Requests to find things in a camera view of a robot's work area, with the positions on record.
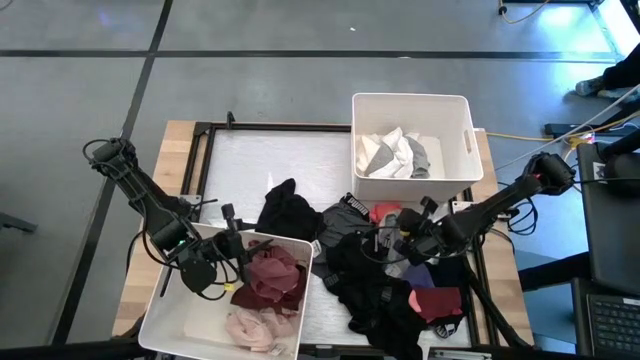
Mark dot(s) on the large black garment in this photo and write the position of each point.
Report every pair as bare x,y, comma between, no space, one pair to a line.
380,310

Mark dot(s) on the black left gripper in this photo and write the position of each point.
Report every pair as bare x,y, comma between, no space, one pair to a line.
231,247

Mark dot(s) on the dark grey Puma boxer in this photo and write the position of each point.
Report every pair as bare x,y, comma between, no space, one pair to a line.
342,222

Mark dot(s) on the dark maroon garment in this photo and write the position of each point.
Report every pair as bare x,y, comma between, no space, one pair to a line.
250,300

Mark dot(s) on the black laptop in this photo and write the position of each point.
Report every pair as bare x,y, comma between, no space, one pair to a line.
615,325

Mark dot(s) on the person's shoe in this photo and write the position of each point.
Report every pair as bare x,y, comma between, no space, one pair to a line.
589,86

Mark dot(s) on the black frame clamp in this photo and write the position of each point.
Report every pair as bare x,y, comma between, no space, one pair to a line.
230,120

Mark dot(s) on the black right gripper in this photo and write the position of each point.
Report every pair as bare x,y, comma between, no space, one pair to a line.
425,240

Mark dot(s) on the white grey garment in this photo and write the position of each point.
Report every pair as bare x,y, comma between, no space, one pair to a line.
400,155

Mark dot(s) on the black diagonal support strut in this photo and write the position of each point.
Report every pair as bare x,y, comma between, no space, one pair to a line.
492,307

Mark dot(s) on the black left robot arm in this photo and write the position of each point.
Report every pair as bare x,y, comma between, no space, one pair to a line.
150,210

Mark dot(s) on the purple garment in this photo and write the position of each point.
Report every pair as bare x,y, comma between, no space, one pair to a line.
417,277

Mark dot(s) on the black power strip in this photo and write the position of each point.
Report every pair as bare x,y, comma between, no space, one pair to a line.
565,130

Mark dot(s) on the dark grey floor object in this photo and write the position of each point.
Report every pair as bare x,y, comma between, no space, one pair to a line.
17,223

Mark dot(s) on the white perforated plastic bin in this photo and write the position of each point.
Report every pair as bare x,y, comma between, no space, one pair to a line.
190,325
400,112

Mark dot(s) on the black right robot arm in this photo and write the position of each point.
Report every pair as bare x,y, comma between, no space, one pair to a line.
500,200

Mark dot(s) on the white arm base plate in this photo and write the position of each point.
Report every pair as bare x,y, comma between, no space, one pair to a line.
460,206

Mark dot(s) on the light grey garment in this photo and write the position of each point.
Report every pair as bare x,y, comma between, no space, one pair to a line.
421,160

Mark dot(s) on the coral garment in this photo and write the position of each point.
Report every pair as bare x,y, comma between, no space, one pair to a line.
385,211

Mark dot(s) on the person's leg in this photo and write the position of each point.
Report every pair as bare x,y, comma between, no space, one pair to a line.
625,72

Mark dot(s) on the maroon garment pink edge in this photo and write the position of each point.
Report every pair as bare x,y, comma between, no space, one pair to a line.
437,304

